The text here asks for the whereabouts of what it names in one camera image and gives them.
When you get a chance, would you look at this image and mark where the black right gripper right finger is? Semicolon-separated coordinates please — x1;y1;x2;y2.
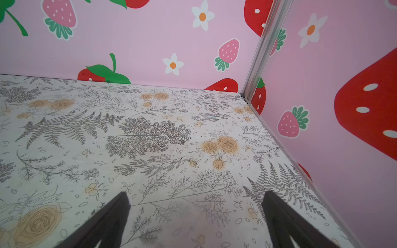
262;191;336;248

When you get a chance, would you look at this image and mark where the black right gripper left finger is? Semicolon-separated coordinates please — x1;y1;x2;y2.
57;192;131;248

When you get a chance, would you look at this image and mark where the aluminium corner post right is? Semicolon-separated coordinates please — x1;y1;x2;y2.
242;0;292;102

